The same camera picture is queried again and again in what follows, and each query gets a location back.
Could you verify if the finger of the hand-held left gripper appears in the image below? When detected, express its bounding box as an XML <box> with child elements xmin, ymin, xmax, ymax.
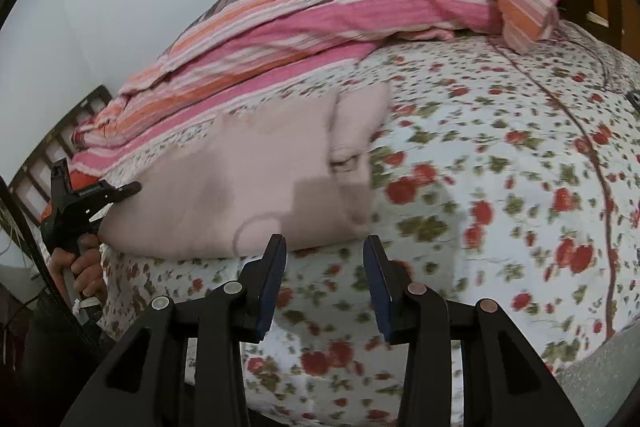
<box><xmin>85</xmin><ymin>181</ymin><xmax>143</xmax><ymax>208</ymax></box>

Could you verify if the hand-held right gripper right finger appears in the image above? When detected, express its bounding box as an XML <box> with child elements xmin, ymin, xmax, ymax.
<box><xmin>362</xmin><ymin>234</ymin><xmax>583</xmax><ymax>427</ymax></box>

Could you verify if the dark wooden slatted headboard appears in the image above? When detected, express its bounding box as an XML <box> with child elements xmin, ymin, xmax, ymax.
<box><xmin>10</xmin><ymin>86</ymin><xmax>113</xmax><ymax>208</ymax></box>

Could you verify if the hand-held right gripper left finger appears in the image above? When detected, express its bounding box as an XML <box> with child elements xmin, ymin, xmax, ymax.
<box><xmin>60</xmin><ymin>234</ymin><xmax>288</xmax><ymax>427</ymax></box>

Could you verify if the light pink knit sweater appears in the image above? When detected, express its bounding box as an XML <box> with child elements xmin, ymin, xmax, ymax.
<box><xmin>97</xmin><ymin>82</ymin><xmax>393</xmax><ymax>260</ymax></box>

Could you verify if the pink orange striped quilt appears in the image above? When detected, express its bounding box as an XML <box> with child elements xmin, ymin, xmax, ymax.
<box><xmin>70</xmin><ymin>0</ymin><xmax>581</xmax><ymax>180</ymax></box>

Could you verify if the white red floral bed sheet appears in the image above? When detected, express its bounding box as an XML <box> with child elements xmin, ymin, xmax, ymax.
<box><xmin>95</xmin><ymin>19</ymin><xmax>640</xmax><ymax>427</ymax></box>

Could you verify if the person's left hand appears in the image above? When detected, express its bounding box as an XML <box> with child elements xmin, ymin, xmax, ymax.
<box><xmin>49</xmin><ymin>233</ymin><xmax>108</xmax><ymax>302</ymax></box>

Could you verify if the red pillow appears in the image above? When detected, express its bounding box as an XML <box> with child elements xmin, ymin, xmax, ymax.
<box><xmin>40</xmin><ymin>171</ymin><xmax>103</xmax><ymax>224</ymax></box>

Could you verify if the thin dark cable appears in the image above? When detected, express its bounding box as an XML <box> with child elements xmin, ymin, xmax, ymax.
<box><xmin>565</xmin><ymin>26</ymin><xmax>632</xmax><ymax>98</ymax></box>

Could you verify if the person's dark zip jacket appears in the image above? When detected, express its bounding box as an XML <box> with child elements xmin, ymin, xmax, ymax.
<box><xmin>0</xmin><ymin>177</ymin><xmax>118</xmax><ymax>427</ymax></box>

